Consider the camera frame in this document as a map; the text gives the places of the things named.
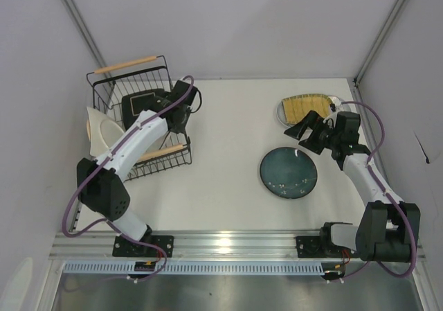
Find woven fan-shaped plate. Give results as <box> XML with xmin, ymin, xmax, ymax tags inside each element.
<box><xmin>282</xmin><ymin>94</ymin><xmax>333</xmax><ymax>125</ymax></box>

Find white rectangular plate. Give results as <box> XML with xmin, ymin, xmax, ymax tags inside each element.
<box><xmin>282</xmin><ymin>95</ymin><xmax>343</xmax><ymax>125</ymax></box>

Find dark blue round plate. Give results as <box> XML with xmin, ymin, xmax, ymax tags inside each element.
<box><xmin>259</xmin><ymin>147</ymin><xmax>318</xmax><ymax>199</ymax></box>

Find black wire dish rack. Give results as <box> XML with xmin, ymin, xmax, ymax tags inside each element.
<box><xmin>87</xmin><ymin>55</ymin><xmax>192</xmax><ymax>181</ymax></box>

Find white square plate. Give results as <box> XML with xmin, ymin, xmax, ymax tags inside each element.
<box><xmin>87</xmin><ymin>107</ymin><xmax>125</xmax><ymax>157</ymax></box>

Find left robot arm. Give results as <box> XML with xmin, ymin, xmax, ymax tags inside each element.
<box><xmin>69</xmin><ymin>75</ymin><xmax>195</xmax><ymax>243</ymax></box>

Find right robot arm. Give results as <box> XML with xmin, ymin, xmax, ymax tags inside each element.
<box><xmin>284</xmin><ymin>111</ymin><xmax>420</xmax><ymax>264</ymax></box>

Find black square dish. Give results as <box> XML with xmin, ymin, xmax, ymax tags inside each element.
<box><xmin>121</xmin><ymin>89</ymin><xmax>167</xmax><ymax>130</ymax></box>

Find wooden plate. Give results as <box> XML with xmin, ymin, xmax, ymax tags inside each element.
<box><xmin>86</xmin><ymin>120</ymin><xmax>91</xmax><ymax>141</ymax></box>

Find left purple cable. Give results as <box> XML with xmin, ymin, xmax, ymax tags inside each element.
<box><xmin>61</xmin><ymin>74</ymin><xmax>195</xmax><ymax>286</ymax></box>

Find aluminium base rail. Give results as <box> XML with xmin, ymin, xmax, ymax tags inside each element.
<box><xmin>49</xmin><ymin>230</ymin><xmax>341</xmax><ymax>260</ymax></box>

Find white slotted cable duct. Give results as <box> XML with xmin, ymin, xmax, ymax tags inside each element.
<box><xmin>64</xmin><ymin>260</ymin><xmax>325</xmax><ymax>276</ymax></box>

